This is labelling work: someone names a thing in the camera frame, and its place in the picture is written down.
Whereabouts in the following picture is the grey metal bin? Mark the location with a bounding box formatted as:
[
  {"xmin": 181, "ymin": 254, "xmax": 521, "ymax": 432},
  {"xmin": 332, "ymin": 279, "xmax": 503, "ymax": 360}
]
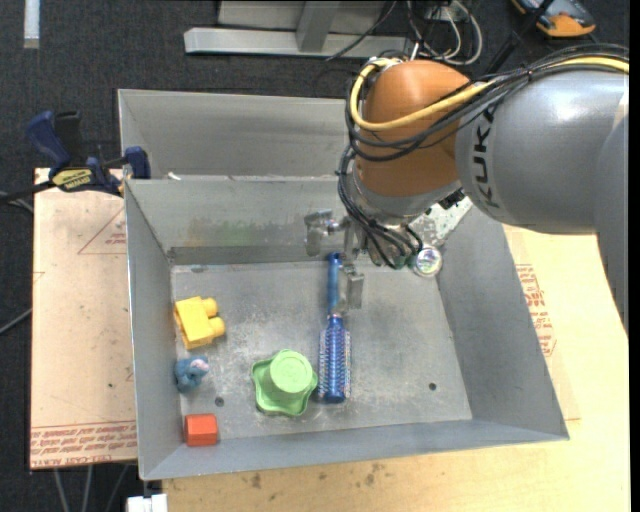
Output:
[{"xmin": 117, "ymin": 88, "xmax": 571, "ymax": 482}]

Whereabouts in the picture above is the brown cardboard board, red print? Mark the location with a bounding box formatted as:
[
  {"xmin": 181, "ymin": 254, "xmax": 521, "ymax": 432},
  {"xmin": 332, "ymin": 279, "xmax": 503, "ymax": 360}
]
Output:
[{"xmin": 29, "ymin": 167, "xmax": 584, "ymax": 472}]

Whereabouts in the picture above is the orange-red cube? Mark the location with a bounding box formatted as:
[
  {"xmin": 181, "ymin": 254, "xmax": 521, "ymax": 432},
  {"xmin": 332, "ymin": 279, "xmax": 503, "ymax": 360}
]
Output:
[{"xmin": 182, "ymin": 412, "xmax": 221, "ymax": 448}]

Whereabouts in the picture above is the blue toy animal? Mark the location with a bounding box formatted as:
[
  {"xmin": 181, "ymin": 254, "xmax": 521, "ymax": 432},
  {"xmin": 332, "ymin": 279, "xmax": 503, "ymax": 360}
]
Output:
[{"xmin": 172, "ymin": 355, "xmax": 211, "ymax": 394}]

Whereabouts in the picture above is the blue hairbrush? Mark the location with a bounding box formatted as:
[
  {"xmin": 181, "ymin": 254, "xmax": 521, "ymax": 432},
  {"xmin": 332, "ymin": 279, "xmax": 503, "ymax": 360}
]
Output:
[{"xmin": 317, "ymin": 251, "xmax": 353, "ymax": 405}]

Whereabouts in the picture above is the green cup with star base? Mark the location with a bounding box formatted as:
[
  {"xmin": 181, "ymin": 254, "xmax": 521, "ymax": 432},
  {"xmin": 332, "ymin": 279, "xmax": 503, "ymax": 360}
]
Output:
[{"xmin": 250, "ymin": 348, "xmax": 320, "ymax": 419}]

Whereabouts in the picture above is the black cylinder on white bracket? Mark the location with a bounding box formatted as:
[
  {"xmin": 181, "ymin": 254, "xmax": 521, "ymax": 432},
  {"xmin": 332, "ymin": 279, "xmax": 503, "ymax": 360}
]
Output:
[{"xmin": 422, "ymin": 189, "xmax": 474, "ymax": 246}]

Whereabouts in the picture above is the yellow toy brick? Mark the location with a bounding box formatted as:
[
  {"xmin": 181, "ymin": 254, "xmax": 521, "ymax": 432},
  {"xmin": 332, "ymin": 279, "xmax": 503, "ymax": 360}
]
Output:
[{"xmin": 173, "ymin": 295, "xmax": 227, "ymax": 351}]

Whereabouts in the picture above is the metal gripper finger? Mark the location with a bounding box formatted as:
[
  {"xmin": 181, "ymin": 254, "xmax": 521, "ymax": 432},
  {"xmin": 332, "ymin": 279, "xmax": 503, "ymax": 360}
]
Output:
[
  {"xmin": 303, "ymin": 209, "xmax": 336, "ymax": 258},
  {"xmin": 340, "ymin": 264, "xmax": 366, "ymax": 311}
]

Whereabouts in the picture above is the clear glass ball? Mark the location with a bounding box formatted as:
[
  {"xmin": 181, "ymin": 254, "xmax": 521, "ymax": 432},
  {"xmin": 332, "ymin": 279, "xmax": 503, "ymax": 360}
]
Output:
[{"xmin": 413, "ymin": 246, "xmax": 444, "ymax": 277}]

